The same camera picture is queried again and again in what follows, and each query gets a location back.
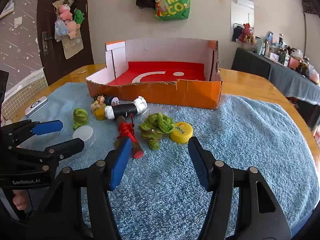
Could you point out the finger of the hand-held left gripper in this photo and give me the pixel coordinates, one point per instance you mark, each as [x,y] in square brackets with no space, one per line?
[70,146]
[48,127]

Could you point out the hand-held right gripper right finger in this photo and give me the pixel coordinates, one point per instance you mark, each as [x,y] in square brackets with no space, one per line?
[200,165]

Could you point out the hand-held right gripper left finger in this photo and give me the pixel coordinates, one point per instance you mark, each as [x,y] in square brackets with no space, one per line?
[120,165]

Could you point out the white round lid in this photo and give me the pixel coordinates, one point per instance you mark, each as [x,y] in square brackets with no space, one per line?
[83,133]

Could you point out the small green knit toy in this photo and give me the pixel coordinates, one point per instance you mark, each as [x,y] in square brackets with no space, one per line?
[80,117]

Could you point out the yellow bottle cap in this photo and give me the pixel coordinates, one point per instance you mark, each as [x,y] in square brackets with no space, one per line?
[181,132]

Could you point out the yellow toy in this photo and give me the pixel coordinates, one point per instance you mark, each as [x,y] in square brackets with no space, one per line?
[100,115]

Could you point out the green yarn bundle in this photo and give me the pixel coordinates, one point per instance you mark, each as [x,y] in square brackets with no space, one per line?
[156,127]

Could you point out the black roll with white paper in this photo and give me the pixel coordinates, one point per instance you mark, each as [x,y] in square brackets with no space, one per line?
[123,110]

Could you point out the clear plastic box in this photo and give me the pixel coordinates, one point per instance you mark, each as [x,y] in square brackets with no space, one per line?
[146,116]

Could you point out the black-haired boy figurine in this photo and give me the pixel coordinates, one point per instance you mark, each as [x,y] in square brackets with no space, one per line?
[108,101]

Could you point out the orange cardboard box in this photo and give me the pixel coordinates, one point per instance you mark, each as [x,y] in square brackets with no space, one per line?
[195,95]

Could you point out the person's left hand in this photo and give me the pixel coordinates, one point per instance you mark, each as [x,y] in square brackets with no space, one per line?
[21,201]

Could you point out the white rounded electronic device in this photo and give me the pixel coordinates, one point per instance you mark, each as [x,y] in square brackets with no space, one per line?
[36,106]

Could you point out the blue towel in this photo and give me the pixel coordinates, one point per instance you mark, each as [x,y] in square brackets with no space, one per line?
[237,142]

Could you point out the small beige tag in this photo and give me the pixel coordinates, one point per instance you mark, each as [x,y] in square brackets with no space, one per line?
[80,72]

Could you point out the beige hanging bag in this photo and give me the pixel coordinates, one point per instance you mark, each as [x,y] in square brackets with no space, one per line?
[71,48]

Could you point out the pink plush toy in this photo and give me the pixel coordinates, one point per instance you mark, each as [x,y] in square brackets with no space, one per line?
[65,12]
[72,28]

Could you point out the dark wooden door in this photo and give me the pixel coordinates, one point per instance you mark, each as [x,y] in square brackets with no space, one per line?
[47,12]

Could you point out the green plush toy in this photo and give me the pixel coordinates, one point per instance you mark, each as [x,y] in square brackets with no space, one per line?
[79,16]

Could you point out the blue cloth covered table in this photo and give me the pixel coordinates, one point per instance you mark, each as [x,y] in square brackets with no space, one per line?
[287,80]

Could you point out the group of bottles and cosmetics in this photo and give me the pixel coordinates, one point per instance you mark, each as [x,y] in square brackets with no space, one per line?
[282,53]

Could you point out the green shopping bag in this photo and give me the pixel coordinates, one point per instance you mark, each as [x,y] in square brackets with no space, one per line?
[175,7]

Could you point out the wall mirror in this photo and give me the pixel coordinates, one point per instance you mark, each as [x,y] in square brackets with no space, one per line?
[241,15]

